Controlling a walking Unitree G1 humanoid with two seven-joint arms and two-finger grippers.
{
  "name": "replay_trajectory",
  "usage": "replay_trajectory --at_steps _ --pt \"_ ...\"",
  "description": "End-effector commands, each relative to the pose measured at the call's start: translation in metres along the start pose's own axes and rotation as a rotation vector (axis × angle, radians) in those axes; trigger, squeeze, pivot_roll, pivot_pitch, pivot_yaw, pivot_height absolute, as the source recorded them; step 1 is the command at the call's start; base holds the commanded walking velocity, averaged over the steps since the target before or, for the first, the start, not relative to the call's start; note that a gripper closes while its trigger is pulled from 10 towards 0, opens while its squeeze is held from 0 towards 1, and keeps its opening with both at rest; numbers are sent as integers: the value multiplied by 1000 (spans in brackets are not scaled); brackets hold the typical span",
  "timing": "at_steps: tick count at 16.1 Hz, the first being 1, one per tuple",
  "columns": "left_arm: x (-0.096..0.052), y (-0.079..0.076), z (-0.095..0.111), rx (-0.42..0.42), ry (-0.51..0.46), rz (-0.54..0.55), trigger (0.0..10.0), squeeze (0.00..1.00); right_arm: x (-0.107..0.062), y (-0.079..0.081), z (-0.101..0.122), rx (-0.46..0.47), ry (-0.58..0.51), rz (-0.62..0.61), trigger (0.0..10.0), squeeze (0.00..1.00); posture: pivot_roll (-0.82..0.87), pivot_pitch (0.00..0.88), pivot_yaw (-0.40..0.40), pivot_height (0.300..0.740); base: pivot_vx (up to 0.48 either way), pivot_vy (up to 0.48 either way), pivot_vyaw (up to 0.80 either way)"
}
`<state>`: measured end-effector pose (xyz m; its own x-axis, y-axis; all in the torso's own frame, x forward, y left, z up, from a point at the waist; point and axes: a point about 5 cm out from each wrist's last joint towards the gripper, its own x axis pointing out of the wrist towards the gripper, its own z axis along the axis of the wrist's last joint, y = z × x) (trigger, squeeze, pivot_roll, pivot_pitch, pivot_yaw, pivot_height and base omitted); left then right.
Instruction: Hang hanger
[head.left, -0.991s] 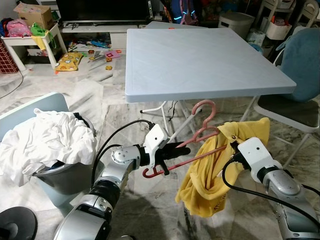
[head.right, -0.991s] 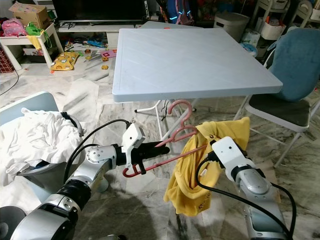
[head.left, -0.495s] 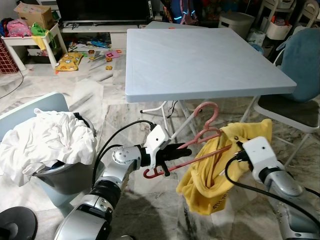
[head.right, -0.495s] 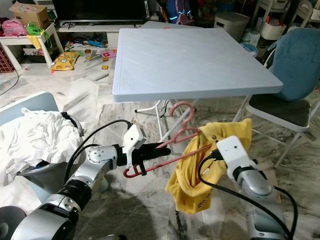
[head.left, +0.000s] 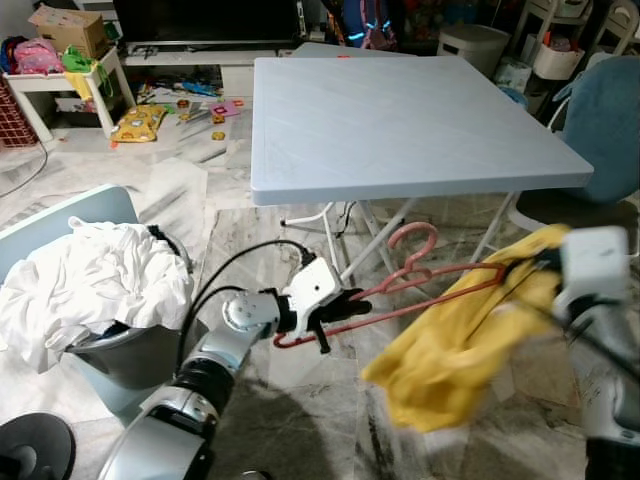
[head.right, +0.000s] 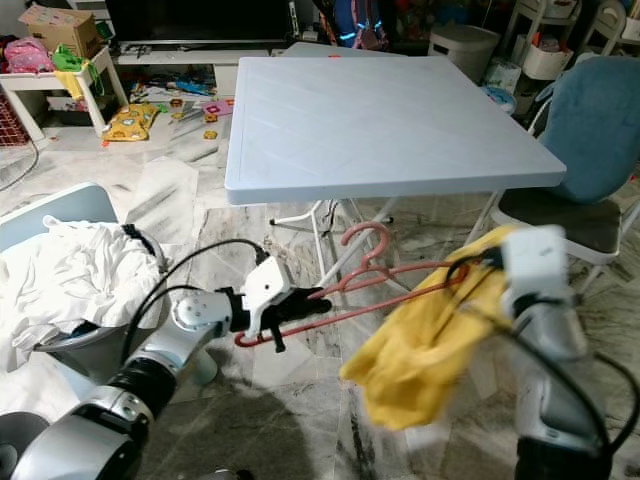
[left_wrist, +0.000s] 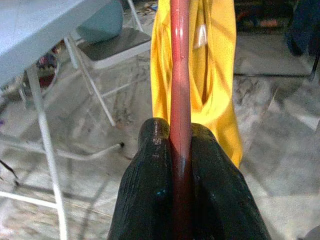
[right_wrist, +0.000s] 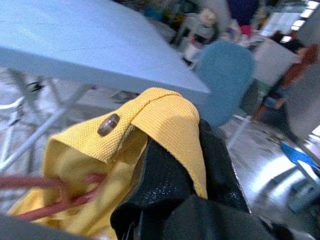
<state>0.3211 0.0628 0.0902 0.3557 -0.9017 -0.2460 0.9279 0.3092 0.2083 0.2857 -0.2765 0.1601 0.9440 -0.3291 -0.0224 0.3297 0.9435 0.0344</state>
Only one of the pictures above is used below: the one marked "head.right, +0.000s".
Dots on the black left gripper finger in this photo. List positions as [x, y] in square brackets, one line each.
[276, 338]
[315, 302]

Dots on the pink clothes hanger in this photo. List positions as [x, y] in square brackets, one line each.
[360, 310]

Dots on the yellow shirt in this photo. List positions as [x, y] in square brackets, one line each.
[430, 360]

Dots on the white shirt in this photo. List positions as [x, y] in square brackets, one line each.
[80, 285]

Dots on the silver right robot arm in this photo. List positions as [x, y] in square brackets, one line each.
[555, 400]

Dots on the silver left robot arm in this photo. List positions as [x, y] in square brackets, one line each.
[140, 420]

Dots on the grey white folding chair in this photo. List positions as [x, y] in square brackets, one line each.
[570, 220]

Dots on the light blue folding table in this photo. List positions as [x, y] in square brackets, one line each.
[335, 49]
[380, 130]

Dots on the light blue plastic kids chair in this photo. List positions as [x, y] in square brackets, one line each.
[60, 210]

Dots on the blue cloth chair cover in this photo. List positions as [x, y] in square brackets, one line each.
[600, 130]

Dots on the red lattice basket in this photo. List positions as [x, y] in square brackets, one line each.
[12, 125]

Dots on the pink toy tile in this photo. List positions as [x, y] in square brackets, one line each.
[217, 108]

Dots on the white storage basket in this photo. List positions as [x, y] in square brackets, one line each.
[546, 62]

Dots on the small white side table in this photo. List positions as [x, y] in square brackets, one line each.
[50, 80]

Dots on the pink kids backpack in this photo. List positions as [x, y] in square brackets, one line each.
[28, 57]

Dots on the white television stand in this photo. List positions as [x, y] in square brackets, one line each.
[190, 62]

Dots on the green toy bag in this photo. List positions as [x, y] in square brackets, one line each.
[68, 60]

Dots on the brown cardboard box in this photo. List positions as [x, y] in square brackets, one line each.
[60, 28]

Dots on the black television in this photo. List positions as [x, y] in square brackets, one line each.
[200, 20]

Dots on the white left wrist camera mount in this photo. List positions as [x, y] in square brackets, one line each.
[268, 285]

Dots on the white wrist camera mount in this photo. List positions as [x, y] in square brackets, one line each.
[268, 285]
[535, 260]

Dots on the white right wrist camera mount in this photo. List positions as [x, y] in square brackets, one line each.
[535, 260]

